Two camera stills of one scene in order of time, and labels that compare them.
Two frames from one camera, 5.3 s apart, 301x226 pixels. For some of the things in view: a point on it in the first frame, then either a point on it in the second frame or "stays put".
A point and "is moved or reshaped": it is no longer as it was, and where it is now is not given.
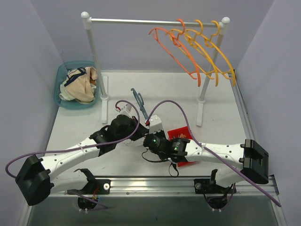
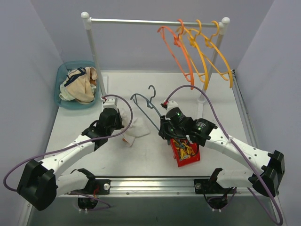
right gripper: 161,134 -> 166,133
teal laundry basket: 60,73 stays put
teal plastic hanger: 140,101 -> 149,103
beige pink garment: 92,74 stays put
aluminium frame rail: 185,187 stays put
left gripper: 140,128 -> 120,117
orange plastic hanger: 176,39 is moved or reshaped
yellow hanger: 209,38 -> 209,41
